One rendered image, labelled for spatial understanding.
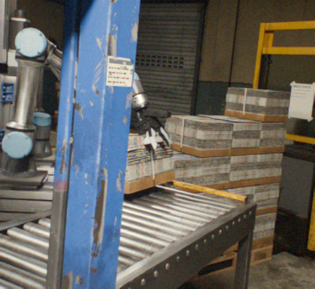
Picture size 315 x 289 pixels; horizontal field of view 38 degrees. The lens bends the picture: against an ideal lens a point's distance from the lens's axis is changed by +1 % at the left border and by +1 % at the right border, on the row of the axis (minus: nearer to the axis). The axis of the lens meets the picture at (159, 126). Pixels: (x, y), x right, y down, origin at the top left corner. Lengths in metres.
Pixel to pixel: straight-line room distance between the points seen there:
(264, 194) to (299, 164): 0.61
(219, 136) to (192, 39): 7.34
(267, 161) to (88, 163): 2.81
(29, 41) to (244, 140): 1.75
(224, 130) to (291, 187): 1.20
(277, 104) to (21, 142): 2.03
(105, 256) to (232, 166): 2.45
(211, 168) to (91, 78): 2.36
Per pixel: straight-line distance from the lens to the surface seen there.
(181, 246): 1.45
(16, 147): 1.94
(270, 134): 3.36
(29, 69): 1.93
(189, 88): 10.14
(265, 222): 3.55
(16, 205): 2.13
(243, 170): 3.21
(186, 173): 2.81
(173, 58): 10.37
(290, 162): 3.99
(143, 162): 1.92
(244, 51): 9.75
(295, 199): 4.00
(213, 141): 2.92
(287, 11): 9.60
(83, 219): 0.67
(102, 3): 0.64
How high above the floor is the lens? 1.32
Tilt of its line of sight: 6 degrees down
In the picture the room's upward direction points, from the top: 5 degrees clockwise
